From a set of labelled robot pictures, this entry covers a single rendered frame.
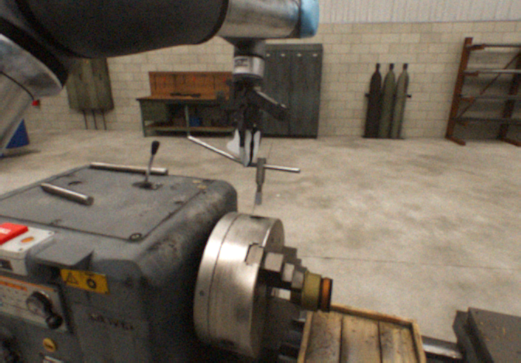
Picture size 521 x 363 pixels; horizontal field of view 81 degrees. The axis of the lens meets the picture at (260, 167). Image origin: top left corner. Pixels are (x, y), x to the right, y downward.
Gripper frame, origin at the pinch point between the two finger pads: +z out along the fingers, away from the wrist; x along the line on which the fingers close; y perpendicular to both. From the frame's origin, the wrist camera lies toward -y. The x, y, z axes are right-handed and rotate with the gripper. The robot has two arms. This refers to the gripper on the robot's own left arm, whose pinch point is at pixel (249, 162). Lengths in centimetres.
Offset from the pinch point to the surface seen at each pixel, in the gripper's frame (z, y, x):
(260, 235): 14.9, -8.2, 6.5
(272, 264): 19.7, -12.6, 8.2
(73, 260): 17.8, 14.1, 33.7
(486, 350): 39, -54, -22
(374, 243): 84, 3, -231
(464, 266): 87, -68, -236
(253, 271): 20.4, -10.3, 12.1
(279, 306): 32.5, -11.6, 1.1
